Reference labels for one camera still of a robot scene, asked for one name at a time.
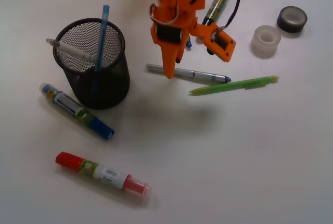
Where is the clear white pen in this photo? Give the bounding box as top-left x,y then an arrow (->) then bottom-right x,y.
46,39 -> 98,64

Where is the black cable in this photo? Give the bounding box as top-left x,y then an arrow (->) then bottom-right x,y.
221,0 -> 243,31

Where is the red cap marker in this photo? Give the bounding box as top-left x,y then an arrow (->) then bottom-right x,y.
55,152 -> 151,203

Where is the green mechanical pencil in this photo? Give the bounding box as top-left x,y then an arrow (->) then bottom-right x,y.
189,76 -> 279,96

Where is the silver white pen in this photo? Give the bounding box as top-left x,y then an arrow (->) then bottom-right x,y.
146,64 -> 232,84

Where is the dark blue pen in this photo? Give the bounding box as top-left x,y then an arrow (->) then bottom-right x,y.
186,39 -> 192,50

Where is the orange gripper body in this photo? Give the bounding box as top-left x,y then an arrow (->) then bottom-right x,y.
150,0 -> 207,48

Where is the clear tape roll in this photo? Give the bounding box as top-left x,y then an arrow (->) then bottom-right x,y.
251,25 -> 281,58

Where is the light blue pen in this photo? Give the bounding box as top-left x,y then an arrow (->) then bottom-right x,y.
92,5 -> 110,106

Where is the black mesh pen holder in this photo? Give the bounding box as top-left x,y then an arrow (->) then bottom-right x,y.
53,18 -> 130,109

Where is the black cap marker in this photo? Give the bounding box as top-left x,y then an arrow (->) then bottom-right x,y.
202,0 -> 227,26

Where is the blue cap marker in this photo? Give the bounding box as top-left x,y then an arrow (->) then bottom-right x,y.
40,83 -> 114,140

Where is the dark tape roll right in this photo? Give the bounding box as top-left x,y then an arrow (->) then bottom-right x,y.
276,6 -> 308,33

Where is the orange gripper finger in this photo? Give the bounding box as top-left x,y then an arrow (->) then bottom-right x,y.
160,44 -> 185,79
191,22 -> 236,62

